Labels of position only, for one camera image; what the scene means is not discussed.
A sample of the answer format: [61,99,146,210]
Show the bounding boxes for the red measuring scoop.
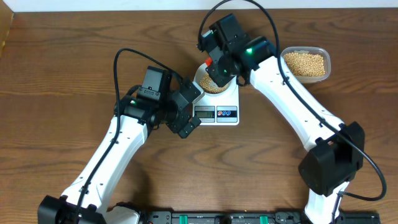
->
[205,57,213,66]

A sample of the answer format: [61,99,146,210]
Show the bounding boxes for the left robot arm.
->
[37,67,204,223]

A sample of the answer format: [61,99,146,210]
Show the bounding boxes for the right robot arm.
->
[197,14,364,223]

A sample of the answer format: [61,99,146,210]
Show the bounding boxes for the soybeans in bowl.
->
[199,73,229,94]

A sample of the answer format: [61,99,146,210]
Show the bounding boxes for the grey bowl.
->
[194,63,237,96]

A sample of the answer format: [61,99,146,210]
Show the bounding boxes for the white digital kitchen scale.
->
[193,77,239,126]

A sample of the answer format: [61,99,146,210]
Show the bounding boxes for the clear plastic container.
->
[280,47,331,84]

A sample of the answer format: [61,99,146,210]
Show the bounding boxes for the black mounting rail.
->
[139,211,381,224]

